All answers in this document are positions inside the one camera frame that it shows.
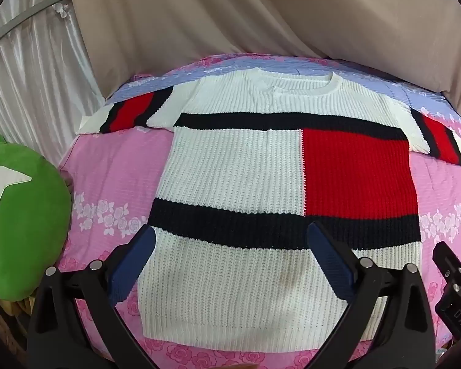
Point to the white satin curtain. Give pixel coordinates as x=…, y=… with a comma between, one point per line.
x=42, y=84

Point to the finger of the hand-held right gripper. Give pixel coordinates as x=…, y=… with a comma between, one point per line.
x=447, y=261

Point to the grey metal rod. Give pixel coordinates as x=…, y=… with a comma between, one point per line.
x=30, y=9

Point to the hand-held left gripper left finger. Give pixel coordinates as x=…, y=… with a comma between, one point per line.
x=138, y=261

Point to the pink floral bed sheet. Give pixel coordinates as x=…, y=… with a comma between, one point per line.
x=111, y=169

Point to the white red black knit sweater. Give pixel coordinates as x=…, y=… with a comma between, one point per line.
x=234, y=161

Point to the green plush pillow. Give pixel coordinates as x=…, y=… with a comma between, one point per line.
x=30, y=219

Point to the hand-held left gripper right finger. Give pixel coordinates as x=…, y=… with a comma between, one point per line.
x=328, y=261

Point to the beige curtain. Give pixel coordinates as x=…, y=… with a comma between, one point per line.
x=253, y=15

